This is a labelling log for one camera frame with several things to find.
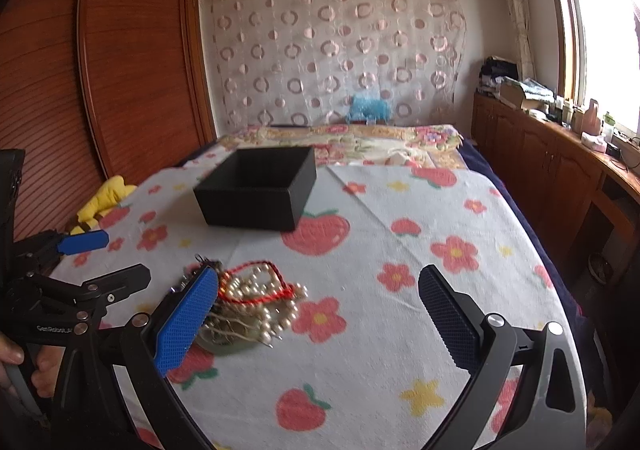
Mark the brown wooden side cabinet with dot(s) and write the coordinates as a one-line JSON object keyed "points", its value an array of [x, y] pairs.
{"points": [[575, 199]]}

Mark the black open jewelry box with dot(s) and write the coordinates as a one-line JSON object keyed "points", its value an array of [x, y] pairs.
{"points": [[260, 189]]}

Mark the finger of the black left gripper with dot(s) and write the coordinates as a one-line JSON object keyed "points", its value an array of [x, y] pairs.
{"points": [[97, 294]]}

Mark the pink circle pattern curtain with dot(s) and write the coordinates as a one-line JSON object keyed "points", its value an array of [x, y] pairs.
{"points": [[312, 62]]}

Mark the dark clothes pile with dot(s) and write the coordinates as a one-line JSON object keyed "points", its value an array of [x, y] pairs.
{"points": [[494, 68]]}

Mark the silver hair fork pins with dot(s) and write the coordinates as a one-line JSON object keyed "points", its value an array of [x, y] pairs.
{"points": [[247, 298]]}

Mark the strawberry flower print sheet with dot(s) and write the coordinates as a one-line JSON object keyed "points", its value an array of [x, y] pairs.
{"points": [[361, 366]]}

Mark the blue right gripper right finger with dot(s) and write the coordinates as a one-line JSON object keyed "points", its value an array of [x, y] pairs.
{"points": [[455, 316]]}

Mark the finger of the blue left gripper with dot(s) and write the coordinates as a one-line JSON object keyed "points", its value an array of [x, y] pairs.
{"points": [[74, 244]]}

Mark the green jade bangle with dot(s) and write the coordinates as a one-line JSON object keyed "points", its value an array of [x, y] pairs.
{"points": [[220, 343]]}

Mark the window with wooden frame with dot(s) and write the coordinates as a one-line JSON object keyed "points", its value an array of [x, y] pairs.
{"points": [[601, 58]]}

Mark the yellow plush toy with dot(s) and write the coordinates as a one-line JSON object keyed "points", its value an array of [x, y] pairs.
{"points": [[110, 194]]}

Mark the brown wooden wardrobe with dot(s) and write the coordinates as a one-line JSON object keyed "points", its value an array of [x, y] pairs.
{"points": [[92, 89]]}

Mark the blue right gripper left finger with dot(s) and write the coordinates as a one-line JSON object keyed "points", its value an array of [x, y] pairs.
{"points": [[182, 314]]}

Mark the blue fluffy toy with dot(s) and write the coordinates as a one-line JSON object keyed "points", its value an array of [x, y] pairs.
{"points": [[368, 110]]}

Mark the pink bottle on cabinet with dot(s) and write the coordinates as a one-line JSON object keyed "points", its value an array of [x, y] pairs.
{"points": [[592, 124]]}

